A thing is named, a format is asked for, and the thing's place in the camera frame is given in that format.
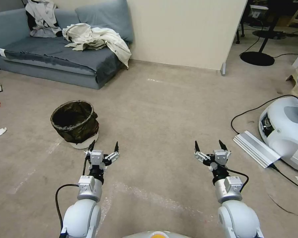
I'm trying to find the beige partition panel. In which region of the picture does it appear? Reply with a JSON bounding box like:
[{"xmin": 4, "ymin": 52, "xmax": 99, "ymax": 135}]
[{"xmin": 125, "ymin": 0, "xmax": 249, "ymax": 77}]

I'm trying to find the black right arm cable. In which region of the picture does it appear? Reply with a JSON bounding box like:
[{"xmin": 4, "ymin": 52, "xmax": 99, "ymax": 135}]
[{"xmin": 211, "ymin": 162, "xmax": 249, "ymax": 193}]

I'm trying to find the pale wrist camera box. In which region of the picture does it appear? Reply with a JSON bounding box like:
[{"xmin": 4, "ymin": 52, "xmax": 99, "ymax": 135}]
[
  {"xmin": 213, "ymin": 149, "xmax": 228, "ymax": 165},
  {"xmin": 90, "ymin": 149, "xmax": 105, "ymax": 166}
]

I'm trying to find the white storage box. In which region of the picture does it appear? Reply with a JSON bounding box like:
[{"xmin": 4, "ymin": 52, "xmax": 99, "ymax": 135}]
[{"xmin": 249, "ymin": 4, "xmax": 269, "ymax": 19}]

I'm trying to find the silver aluminium rail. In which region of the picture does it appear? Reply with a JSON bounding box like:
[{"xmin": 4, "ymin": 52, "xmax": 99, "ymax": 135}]
[{"xmin": 232, "ymin": 131, "xmax": 281, "ymax": 169}]

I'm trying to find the white and grey garment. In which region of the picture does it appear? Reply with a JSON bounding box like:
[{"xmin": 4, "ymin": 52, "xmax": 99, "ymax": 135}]
[{"xmin": 25, "ymin": 0, "xmax": 65, "ymax": 38}]

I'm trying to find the cardboard piece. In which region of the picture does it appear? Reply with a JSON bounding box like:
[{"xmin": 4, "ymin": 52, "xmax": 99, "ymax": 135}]
[{"xmin": 285, "ymin": 71, "xmax": 298, "ymax": 98}]

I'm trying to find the beige crumpled garment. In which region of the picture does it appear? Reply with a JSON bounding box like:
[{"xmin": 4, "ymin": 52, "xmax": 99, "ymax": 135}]
[{"xmin": 62, "ymin": 23, "xmax": 132, "ymax": 69}]

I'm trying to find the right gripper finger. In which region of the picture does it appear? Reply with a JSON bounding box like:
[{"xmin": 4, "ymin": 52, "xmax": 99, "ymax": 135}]
[
  {"xmin": 218, "ymin": 139, "xmax": 232, "ymax": 160},
  {"xmin": 194, "ymin": 140, "xmax": 211, "ymax": 165}
]

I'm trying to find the white trash can black bag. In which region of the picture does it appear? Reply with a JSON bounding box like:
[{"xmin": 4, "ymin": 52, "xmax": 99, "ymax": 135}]
[{"xmin": 50, "ymin": 100, "xmax": 100, "ymax": 149}]

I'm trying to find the black round floor stand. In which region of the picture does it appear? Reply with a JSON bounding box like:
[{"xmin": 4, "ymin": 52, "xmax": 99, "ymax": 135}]
[{"xmin": 240, "ymin": 22, "xmax": 275, "ymax": 66}]

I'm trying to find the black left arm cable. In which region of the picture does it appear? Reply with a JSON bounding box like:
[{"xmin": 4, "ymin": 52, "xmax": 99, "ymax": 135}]
[{"xmin": 55, "ymin": 154, "xmax": 89, "ymax": 232}]

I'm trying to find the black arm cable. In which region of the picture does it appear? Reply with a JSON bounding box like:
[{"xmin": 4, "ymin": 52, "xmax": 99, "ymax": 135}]
[
  {"xmin": 55, "ymin": 154, "xmax": 89, "ymax": 232},
  {"xmin": 211, "ymin": 162, "xmax": 249, "ymax": 193}
]

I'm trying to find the black floor cable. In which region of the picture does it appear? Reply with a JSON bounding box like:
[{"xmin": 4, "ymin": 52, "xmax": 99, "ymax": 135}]
[{"xmin": 230, "ymin": 95, "xmax": 298, "ymax": 135}]

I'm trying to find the white robot front shell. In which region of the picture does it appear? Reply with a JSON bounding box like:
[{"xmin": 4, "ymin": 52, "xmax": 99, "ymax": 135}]
[{"xmin": 124, "ymin": 230, "xmax": 180, "ymax": 238}]

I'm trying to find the black power cable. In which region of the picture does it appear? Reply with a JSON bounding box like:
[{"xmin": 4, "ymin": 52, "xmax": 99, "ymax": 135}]
[{"xmin": 270, "ymin": 163, "xmax": 298, "ymax": 192}]

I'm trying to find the grey-blue sofa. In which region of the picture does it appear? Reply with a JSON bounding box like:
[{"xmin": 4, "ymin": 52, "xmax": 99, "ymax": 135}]
[{"xmin": 0, "ymin": 0, "xmax": 134, "ymax": 91}]

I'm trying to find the black round table base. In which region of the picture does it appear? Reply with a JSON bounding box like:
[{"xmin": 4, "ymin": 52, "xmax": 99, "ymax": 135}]
[{"xmin": 252, "ymin": 0, "xmax": 287, "ymax": 40}]

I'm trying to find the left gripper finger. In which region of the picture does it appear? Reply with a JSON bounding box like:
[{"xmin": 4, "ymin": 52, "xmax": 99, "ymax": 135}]
[
  {"xmin": 84, "ymin": 140, "xmax": 96, "ymax": 160},
  {"xmin": 104, "ymin": 141, "xmax": 121, "ymax": 165}
]

